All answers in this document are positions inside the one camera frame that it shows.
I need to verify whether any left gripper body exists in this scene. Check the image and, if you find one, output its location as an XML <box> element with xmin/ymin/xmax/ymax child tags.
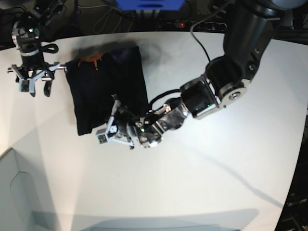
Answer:
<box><xmin>105</xmin><ymin>94</ymin><xmax>138</xmax><ymax>150</ymax></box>

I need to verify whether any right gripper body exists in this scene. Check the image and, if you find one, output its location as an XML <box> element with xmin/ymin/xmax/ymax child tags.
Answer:
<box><xmin>7</xmin><ymin>54</ymin><xmax>66</xmax><ymax>83</ymax></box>

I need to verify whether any black T-shirt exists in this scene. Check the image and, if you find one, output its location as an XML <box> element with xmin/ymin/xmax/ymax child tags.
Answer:
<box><xmin>65</xmin><ymin>46</ymin><xmax>149</xmax><ymax>136</ymax></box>

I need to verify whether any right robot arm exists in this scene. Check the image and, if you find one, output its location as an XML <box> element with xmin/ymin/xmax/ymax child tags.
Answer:
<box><xmin>7</xmin><ymin>0</ymin><xmax>65</xmax><ymax>97</ymax></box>

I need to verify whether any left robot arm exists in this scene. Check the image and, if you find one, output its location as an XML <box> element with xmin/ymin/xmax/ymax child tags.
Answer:
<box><xmin>96</xmin><ymin>0</ymin><xmax>292</xmax><ymax>148</ymax></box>

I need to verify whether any blue plastic bin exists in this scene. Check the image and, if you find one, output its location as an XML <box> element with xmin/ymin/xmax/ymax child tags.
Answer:
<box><xmin>116</xmin><ymin>0</ymin><xmax>185</xmax><ymax>11</ymax></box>

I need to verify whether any black power strip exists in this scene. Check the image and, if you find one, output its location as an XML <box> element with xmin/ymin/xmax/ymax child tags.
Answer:
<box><xmin>164</xmin><ymin>21</ymin><xmax>227</xmax><ymax>33</ymax></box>

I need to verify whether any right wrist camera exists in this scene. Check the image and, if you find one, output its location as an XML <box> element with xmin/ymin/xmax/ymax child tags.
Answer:
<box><xmin>19</xmin><ymin>79</ymin><xmax>30</xmax><ymax>92</ymax></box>

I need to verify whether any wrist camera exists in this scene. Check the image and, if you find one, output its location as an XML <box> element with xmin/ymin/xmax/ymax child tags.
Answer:
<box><xmin>19</xmin><ymin>79</ymin><xmax>30</xmax><ymax>92</ymax></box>
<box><xmin>96</xmin><ymin>129</ymin><xmax>109</xmax><ymax>144</ymax></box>

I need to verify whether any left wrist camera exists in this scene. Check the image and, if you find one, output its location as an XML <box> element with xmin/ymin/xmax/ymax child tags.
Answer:
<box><xmin>96</xmin><ymin>129</ymin><xmax>109</xmax><ymax>144</ymax></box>

